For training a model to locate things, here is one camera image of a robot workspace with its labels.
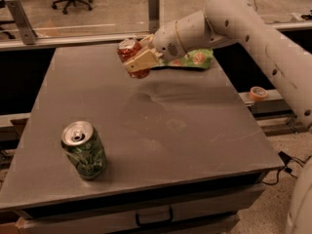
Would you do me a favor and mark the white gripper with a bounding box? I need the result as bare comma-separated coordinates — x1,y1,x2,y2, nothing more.
124,21,186,73

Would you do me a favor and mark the red coke can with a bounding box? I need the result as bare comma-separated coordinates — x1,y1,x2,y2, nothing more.
117,38,150,79

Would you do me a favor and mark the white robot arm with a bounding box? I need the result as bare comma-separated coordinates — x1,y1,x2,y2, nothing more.
124,0,312,131

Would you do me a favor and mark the green soda can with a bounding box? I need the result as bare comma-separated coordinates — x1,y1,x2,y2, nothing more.
61,121,107,180

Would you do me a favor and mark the green chip bag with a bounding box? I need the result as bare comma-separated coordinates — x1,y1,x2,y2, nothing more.
154,49,214,69

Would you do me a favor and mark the roll of tan tape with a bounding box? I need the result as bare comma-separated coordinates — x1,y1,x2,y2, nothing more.
249,86,268,101

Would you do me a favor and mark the grey cabinet drawer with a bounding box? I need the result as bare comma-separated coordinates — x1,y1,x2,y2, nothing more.
16,183,265,234

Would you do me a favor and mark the middle metal bracket post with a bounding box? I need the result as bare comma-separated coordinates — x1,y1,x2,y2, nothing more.
148,0,160,33

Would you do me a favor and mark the metal bracket post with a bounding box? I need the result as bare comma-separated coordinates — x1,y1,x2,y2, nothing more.
148,0,160,33
5,0,37,45

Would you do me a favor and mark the left metal bracket post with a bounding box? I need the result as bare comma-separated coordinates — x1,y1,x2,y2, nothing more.
5,0,37,45

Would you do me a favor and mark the black drawer handle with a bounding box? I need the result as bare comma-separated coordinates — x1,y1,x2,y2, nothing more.
135,207,174,227

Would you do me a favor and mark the black floor cable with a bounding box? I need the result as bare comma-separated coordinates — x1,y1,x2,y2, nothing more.
261,151,308,187

